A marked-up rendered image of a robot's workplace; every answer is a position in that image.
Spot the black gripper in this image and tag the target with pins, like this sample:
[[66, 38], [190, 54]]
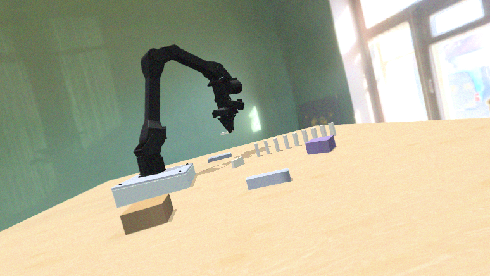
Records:
[[227, 115]]

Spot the brown rectangular block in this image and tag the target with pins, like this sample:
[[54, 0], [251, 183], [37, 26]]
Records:
[[147, 214]]

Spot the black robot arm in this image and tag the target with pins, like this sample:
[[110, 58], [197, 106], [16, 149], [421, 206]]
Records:
[[153, 135]]

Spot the purple rectangular block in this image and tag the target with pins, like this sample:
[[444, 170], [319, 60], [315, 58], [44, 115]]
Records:
[[320, 145]]

